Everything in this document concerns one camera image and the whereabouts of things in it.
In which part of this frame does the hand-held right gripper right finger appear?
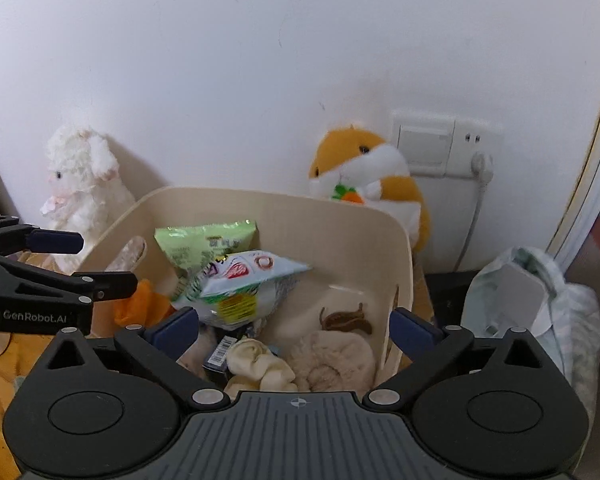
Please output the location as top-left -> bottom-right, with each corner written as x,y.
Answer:
362,307 -> 559,409

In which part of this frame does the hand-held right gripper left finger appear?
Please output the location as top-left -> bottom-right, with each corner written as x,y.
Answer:
34,307 -> 232,411

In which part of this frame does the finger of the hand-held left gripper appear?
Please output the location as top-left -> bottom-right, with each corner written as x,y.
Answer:
0,254 -> 139,307
0,215 -> 85,257

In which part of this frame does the orange fabric piece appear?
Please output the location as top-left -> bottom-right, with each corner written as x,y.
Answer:
114,280 -> 178,333

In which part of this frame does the dark snack bar packet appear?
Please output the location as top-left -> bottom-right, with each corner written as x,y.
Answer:
200,327 -> 261,386

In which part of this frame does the dark brown fuzzy piece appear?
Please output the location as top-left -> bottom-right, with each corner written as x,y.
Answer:
319,302 -> 373,337

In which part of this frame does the white and green snack packet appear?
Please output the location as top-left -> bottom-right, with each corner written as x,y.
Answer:
170,250 -> 312,331

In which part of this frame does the beige fuzzy plush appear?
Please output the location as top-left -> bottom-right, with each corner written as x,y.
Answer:
285,330 -> 381,393

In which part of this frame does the white plush toy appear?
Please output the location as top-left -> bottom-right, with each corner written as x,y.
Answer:
224,338 -> 298,393

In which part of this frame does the beige plastic container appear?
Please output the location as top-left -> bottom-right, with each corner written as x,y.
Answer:
75,186 -> 413,396

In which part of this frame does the white lamb plush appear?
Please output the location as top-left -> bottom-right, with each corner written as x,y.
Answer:
40,125 -> 137,273

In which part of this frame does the white adapter box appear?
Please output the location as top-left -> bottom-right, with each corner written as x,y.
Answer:
485,260 -> 543,341

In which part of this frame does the white plastic bag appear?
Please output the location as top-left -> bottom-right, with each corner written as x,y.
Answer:
462,247 -> 600,411

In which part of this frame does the orange hamster plush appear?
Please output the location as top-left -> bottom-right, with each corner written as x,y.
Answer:
308,125 -> 431,256

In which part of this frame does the white plug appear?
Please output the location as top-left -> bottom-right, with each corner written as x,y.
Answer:
470,152 -> 495,183

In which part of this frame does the white cable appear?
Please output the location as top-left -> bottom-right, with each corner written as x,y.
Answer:
452,180 -> 483,271

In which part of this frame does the white wall socket panel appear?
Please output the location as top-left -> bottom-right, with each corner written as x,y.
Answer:
391,110 -> 501,178

